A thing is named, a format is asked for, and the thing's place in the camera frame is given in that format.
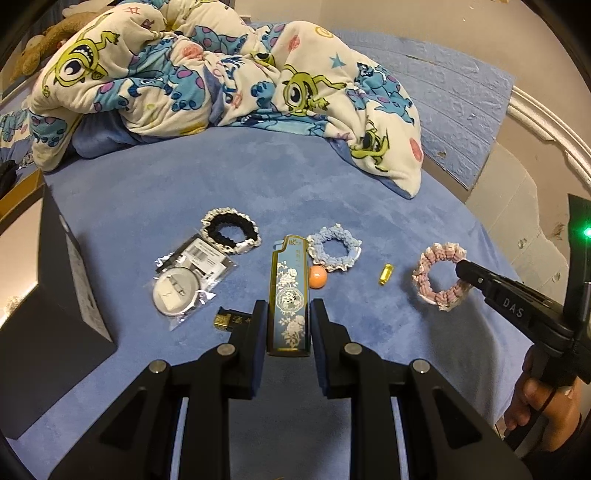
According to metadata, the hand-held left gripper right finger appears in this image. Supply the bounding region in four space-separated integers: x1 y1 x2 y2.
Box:
311 300 541 480

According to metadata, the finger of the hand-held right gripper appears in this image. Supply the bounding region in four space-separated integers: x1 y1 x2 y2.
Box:
455 259 574 346

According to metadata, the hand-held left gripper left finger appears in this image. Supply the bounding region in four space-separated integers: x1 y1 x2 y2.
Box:
48 300 269 480

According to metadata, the blue floral lighter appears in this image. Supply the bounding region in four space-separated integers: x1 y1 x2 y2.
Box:
267 234 311 358

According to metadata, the pink and white scrunchie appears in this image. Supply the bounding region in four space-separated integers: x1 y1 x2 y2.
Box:
412 242 472 312

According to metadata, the dark grey cardboard box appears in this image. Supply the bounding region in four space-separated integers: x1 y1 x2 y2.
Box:
0 185 116 439

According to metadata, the person's right forearm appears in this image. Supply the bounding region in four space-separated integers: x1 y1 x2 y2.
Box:
517 418 591 480

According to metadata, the person's right hand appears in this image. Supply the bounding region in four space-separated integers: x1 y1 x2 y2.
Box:
503 347 583 455

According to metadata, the black and gold lighter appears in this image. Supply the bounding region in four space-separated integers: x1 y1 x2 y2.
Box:
213 307 254 332

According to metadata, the light blue scrunchie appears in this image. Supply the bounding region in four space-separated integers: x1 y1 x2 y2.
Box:
307 224 363 274

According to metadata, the bagged round silver badge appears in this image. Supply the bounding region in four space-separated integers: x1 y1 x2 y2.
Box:
152 233 240 330

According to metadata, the black and white scrunchie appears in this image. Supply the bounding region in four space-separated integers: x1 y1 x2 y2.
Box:
201 209 262 256

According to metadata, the blue bed sheet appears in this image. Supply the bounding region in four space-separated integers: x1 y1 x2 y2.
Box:
9 124 536 480

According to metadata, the printed cartoon blanket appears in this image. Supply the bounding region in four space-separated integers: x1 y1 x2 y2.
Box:
28 0 423 199

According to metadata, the gold cardboard box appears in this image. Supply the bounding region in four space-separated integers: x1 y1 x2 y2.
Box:
0 171 44 200

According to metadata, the printed cartoon bed sheet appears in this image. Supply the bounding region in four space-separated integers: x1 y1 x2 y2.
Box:
0 108 35 167

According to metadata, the brown plush toy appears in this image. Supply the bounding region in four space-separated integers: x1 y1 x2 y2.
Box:
11 21 77 77

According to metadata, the white bed frame moulding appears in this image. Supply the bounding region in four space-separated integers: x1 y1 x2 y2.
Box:
508 85 591 185

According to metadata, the blue foam wall panel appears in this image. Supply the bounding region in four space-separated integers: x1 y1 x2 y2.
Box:
332 30 515 190

